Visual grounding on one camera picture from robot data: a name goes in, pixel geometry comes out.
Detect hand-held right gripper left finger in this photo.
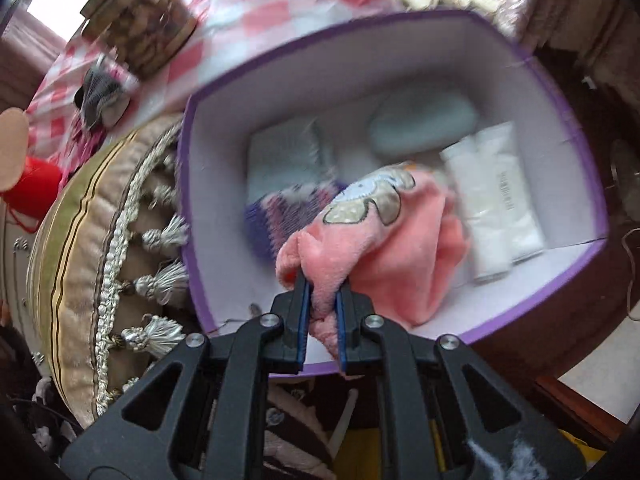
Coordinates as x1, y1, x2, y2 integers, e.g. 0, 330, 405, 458
60, 275, 313, 480

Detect purple knit sock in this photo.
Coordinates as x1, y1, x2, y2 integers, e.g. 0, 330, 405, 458
243, 180, 346, 261

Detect white plastic packet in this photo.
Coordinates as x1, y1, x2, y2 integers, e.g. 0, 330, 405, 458
475, 122, 548, 263
440, 135, 513, 283

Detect light blue towel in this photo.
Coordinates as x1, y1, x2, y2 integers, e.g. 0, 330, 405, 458
367, 87, 478, 158
247, 117, 338, 201

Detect pink plain curtain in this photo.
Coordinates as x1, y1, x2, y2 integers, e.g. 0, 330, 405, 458
0, 10, 76, 111

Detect striped tasselled cushion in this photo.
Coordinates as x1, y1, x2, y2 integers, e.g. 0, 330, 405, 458
27, 112, 216, 431

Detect clear jar with metal lid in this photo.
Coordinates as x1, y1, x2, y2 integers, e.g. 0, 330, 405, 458
80, 0, 198, 78

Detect beige round disc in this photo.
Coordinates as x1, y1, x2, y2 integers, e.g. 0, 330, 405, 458
0, 110, 30, 192

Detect pink fleece towel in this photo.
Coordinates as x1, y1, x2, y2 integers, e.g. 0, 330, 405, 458
275, 162, 471, 376

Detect dark wooden furniture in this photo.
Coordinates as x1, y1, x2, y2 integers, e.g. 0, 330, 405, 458
535, 375, 631, 441

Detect dark checked cloth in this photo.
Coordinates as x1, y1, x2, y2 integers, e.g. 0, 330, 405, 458
74, 65, 132, 131

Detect red white checked tablecloth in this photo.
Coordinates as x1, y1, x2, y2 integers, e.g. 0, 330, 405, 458
25, 0, 396, 171

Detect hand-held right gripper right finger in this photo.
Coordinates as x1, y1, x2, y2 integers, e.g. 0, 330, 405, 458
335, 287, 588, 480

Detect red plastic thermos jug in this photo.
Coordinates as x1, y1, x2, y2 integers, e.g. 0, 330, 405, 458
0, 155, 63, 233

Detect yellow object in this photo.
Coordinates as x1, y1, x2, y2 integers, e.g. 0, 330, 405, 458
345, 427, 446, 480

